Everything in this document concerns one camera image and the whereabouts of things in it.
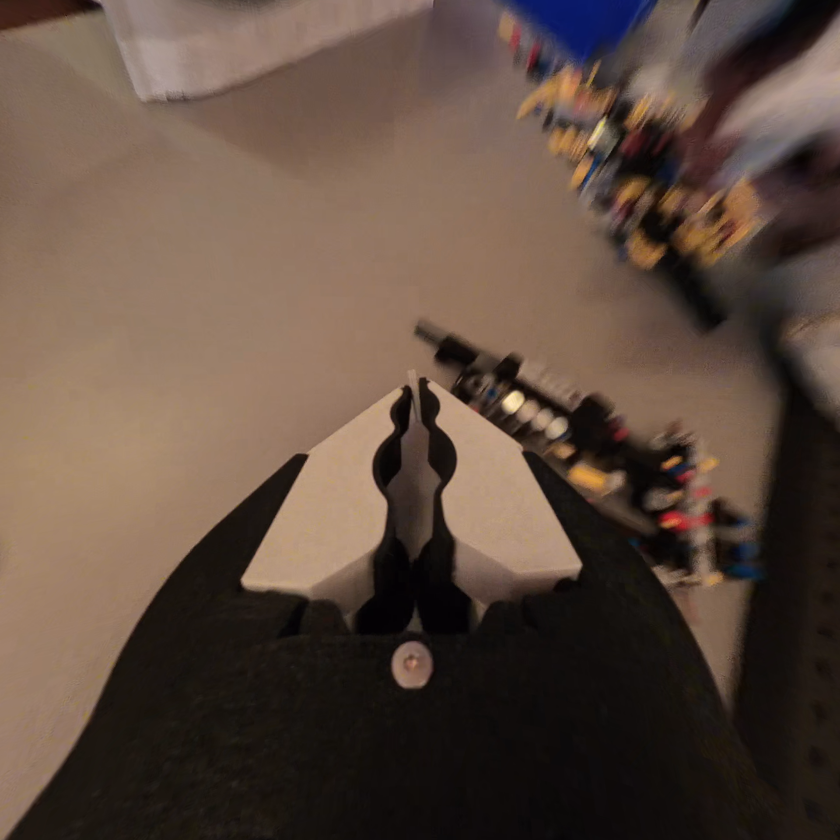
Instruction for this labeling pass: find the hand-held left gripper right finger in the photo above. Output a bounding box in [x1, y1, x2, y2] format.
[419, 378, 583, 632]

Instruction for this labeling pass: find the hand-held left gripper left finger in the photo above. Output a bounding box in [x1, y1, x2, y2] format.
[241, 386, 413, 632]

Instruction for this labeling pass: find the black toy brick engine assembly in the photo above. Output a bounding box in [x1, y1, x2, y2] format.
[412, 318, 767, 586]

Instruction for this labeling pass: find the grey desk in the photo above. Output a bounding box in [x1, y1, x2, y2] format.
[0, 10, 788, 815]

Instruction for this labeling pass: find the dark perforated panel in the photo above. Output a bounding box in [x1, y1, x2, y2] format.
[735, 322, 840, 808]

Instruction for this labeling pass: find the pile of toy brick pieces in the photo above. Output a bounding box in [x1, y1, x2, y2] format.
[495, 10, 772, 271]

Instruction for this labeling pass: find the yellow car instruction booklet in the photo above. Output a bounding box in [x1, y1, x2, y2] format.
[101, 0, 435, 104]

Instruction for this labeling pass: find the blue storage bin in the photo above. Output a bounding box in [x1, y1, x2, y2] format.
[495, 0, 660, 63]

